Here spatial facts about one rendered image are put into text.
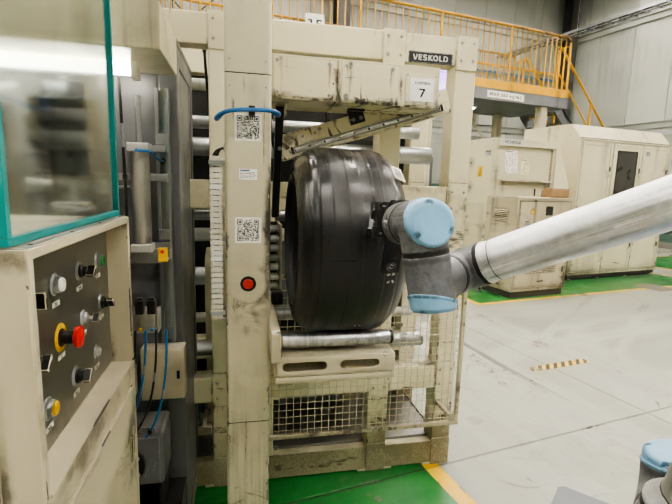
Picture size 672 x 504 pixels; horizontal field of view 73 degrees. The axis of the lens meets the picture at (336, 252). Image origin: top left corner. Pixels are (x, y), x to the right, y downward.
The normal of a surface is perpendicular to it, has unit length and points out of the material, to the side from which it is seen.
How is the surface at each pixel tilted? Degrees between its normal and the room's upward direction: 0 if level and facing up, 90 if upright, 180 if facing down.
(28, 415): 90
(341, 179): 49
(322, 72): 90
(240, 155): 90
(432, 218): 78
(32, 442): 90
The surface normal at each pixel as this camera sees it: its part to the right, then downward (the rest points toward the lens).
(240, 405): 0.20, 0.15
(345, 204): 0.19, -0.30
